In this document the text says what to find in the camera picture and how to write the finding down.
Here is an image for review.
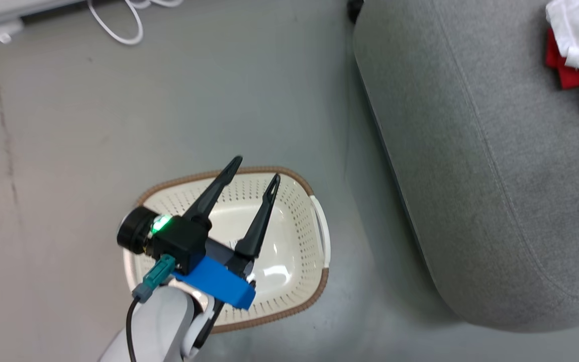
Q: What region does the white cable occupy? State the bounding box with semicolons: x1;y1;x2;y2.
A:
86;0;184;46

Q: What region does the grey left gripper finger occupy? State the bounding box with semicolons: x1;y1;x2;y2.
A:
234;173;281;262
183;155;244;227

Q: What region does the teal cable connector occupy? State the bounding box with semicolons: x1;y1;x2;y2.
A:
132;254;176;304

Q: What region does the black camera cable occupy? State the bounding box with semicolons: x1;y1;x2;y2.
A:
126;297;142;362

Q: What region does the grey fabric sofa seat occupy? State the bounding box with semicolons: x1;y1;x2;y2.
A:
352;0;579;332

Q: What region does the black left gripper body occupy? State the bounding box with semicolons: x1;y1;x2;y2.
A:
117;205;257;280

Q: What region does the red clothing item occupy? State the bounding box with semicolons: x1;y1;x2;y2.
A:
544;28;579;126

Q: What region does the cream perforated laundry basket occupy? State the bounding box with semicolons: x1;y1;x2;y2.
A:
123;166;330;334

